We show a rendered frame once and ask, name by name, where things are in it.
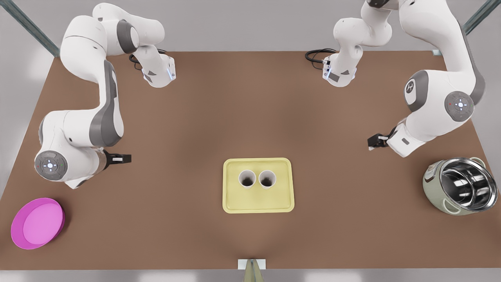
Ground white IKEA cup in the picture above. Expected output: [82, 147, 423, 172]
[238, 170, 257, 190]
[258, 170, 277, 190]

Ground yellow rectangular tray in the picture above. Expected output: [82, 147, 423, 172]
[222, 157, 295, 214]

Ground green steel-lined cooking pot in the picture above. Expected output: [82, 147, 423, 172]
[422, 157, 498, 215]

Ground pink round bowl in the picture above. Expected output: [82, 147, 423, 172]
[11, 197, 65, 250]

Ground black right arm cable loop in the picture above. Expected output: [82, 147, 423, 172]
[129, 49, 168, 71]

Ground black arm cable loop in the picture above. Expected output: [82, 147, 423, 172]
[129, 49, 168, 71]
[305, 49, 338, 71]

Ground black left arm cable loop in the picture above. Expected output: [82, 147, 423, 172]
[305, 49, 338, 71]

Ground silver frame post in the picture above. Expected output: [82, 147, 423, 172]
[238, 258, 267, 282]
[0, 0, 60, 58]
[432, 0, 501, 56]

